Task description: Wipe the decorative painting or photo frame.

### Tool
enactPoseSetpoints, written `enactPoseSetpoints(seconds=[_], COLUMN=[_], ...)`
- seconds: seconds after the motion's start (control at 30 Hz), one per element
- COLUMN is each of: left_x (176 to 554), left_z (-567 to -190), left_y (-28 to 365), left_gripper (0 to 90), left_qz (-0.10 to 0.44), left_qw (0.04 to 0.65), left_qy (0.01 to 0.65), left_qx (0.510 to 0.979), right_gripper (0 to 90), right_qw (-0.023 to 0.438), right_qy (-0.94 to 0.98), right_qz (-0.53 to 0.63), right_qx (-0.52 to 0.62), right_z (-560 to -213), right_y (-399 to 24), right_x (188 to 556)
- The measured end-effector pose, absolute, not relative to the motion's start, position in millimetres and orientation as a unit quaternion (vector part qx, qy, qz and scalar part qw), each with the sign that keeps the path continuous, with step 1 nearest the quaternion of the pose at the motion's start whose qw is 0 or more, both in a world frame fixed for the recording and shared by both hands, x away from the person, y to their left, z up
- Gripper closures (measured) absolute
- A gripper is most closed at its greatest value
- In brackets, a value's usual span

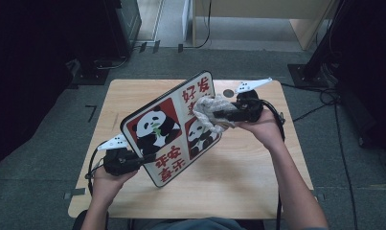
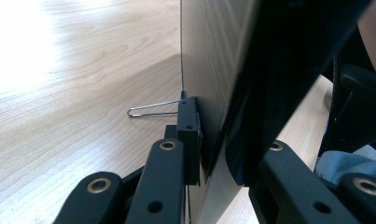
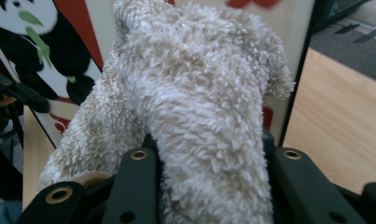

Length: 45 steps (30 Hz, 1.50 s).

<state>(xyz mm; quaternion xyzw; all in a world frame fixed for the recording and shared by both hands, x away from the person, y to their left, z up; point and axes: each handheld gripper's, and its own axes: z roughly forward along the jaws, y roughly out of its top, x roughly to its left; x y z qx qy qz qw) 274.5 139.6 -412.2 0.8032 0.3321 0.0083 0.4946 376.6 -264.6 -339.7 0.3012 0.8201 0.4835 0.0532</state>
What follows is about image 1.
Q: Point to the person's right hand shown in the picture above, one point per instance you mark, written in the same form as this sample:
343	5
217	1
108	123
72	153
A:
267	131

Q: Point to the grey floor tape mark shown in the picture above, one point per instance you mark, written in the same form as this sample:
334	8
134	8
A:
74	192
320	195

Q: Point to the black curtain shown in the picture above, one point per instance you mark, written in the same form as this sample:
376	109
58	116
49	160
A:
372	48
21	80

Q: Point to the person's left hand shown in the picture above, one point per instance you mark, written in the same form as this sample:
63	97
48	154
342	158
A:
107	185

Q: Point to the black metal stand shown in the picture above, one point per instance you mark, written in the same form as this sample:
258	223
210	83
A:
91	77
308	75

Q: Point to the light wooden desk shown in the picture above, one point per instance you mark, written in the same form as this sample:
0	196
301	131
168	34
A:
261	8

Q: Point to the person's blue clothing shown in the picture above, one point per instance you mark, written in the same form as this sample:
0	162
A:
197	225

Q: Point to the square panda picture board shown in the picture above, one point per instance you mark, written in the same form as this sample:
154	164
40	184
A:
177	150

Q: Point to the black cabinet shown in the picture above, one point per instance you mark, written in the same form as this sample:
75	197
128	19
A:
130	19

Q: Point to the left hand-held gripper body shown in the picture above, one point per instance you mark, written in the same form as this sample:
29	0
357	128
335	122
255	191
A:
120	161

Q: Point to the white panel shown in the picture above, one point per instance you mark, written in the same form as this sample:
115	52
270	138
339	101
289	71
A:
186	19

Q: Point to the fluffy beige cloth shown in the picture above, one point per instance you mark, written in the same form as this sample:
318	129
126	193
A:
209	107

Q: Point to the black round table grommet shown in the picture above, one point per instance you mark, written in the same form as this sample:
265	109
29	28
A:
229	93

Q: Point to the dark floor tape strip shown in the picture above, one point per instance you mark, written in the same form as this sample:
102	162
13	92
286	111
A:
180	48
156	46
142	47

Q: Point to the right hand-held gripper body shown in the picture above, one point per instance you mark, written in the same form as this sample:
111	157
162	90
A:
251	107

